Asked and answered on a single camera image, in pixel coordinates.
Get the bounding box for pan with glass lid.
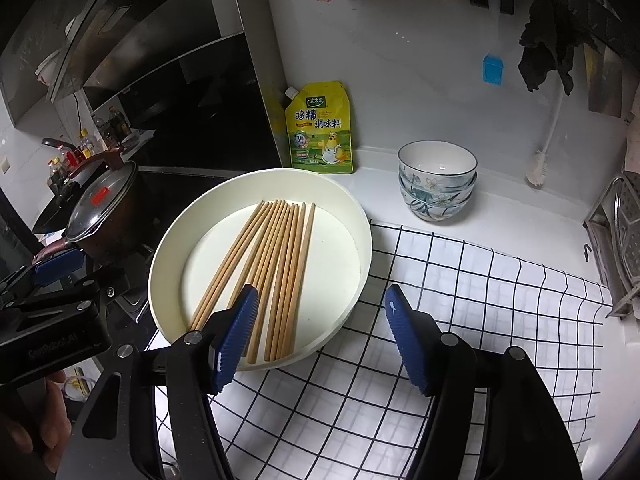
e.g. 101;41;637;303
32;162;150;266

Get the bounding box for top floral ceramic bowl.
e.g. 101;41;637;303
397;140;477;188

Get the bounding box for white dish brush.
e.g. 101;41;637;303
525;87;564;188

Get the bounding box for left human hand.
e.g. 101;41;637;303
1;370;72;479

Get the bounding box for white black grid cloth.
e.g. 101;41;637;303
144;219;616;480

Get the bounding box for large white round basin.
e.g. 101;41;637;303
148;168;372;372

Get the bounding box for bottom floral ceramic bowl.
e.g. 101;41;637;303
400;188;471;222

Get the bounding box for stainless range hood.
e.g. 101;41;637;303
0;0;286;131

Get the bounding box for condiment bottles group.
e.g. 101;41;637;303
41;105;134;181

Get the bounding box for perforated steel steamer plate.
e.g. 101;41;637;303
614;172;639;289

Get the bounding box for floral ceramic bowl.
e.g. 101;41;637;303
400;188;471;222
398;174;477;206
397;140;477;188

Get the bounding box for yellow chicken seasoning pouch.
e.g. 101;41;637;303
285;80;354;174

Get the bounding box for dark hanging cloth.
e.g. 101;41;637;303
518;0;598;96

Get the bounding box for metal dish rack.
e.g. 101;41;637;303
584;171;640;320

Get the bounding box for middle floral ceramic bowl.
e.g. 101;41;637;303
398;174;477;206

